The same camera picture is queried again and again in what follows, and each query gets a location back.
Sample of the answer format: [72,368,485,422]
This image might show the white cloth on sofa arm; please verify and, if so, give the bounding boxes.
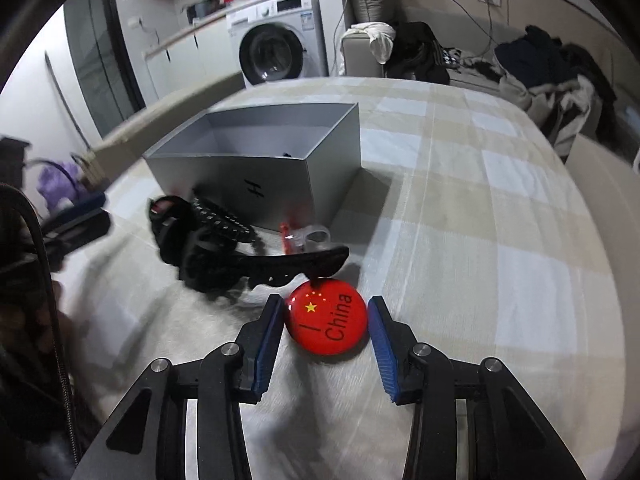
[341,22,396,65]

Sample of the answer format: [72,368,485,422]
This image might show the white washing machine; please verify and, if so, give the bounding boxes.
[226,0,329,87]

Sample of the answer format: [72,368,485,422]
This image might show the grey cardboard box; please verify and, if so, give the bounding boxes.
[144,103,361,231]

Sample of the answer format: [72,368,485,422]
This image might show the purple plastic bag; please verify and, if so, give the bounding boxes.
[37,162,85,211]

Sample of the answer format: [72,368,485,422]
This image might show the pile of dark clothes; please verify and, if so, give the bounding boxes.
[494,25,620,159]

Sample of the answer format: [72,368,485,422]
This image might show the black clothes on sofa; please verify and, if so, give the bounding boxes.
[385,22,450,86]

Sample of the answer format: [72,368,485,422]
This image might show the checkered bed sheet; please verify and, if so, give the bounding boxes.
[62,78,629,479]

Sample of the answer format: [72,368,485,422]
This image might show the black beaded bracelet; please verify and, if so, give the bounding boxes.
[192,197,266,256]

